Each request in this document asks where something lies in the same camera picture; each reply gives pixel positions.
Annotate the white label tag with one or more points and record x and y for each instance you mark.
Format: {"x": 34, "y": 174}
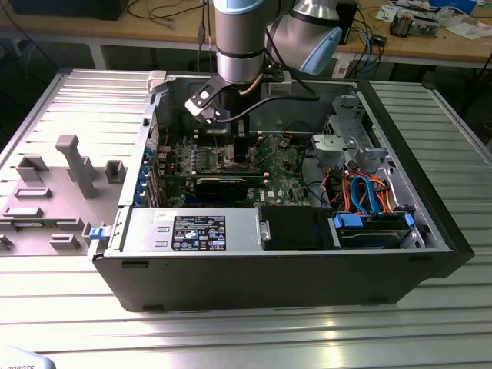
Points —
{"x": 342, "y": 69}

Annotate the blue plastic clip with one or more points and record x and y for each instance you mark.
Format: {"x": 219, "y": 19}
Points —
{"x": 96, "y": 233}

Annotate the small black box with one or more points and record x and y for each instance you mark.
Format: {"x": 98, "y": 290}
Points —
{"x": 379, "y": 40}

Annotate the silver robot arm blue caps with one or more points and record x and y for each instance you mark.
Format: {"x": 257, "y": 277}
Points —
{"x": 238, "y": 38}

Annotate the CPU socket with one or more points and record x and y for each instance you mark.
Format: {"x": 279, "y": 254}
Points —
{"x": 227, "y": 163}

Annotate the blue box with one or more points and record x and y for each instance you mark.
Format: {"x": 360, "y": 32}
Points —
{"x": 453, "y": 4}

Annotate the metal electronics part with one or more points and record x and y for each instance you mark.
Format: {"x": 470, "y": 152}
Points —
{"x": 424, "y": 25}

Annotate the silver metal drive cage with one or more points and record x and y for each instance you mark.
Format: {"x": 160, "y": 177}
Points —
{"x": 346, "y": 115}

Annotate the blue disk carrier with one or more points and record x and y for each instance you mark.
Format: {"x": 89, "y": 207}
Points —
{"x": 348, "y": 222}

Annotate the green motherboard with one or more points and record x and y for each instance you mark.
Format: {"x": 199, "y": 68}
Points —
{"x": 280, "y": 180}

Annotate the grey case release latch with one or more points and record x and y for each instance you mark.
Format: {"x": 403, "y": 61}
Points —
{"x": 157, "y": 81}

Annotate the metal heat sink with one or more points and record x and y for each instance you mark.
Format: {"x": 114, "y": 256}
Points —
{"x": 401, "y": 25}

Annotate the wooden desk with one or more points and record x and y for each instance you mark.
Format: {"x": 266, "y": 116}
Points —
{"x": 115, "y": 28}

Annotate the silver power supply with label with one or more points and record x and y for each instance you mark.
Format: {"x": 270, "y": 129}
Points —
{"x": 146, "y": 230}

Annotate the pale teach pendant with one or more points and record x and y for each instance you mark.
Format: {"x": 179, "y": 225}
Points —
{"x": 23, "y": 359}

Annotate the large black box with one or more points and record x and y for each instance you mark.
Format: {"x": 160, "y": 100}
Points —
{"x": 65, "y": 9}

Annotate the round coin cell battery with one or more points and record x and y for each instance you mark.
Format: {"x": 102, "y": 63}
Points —
{"x": 283, "y": 143}

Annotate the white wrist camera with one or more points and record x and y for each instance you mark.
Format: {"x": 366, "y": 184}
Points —
{"x": 203, "y": 102}

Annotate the tall black device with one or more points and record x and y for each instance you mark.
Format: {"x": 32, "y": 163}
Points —
{"x": 349, "y": 23}

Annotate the black graphics card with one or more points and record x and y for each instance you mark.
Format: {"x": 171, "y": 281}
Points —
{"x": 221, "y": 190}

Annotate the square silver CPU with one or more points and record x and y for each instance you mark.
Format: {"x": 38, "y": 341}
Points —
{"x": 228, "y": 158}

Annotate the white printed sheet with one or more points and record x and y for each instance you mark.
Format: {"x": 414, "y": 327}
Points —
{"x": 385, "y": 13}

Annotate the white papers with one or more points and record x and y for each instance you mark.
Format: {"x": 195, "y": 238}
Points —
{"x": 467, "y": 30}

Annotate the grey parts rack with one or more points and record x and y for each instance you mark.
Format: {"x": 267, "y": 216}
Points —
{"x": 57, "y": 207}

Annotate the thin metal locking lever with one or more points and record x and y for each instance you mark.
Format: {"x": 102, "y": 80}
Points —
{"x": 216, "y": 139}
{"x": 267, "y": 157}

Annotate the black hard disk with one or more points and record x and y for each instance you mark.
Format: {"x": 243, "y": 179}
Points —
{"x": 369, "y": 239}

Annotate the black open PC case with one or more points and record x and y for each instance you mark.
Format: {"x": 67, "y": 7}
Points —
{"x": 250, "y": 284}

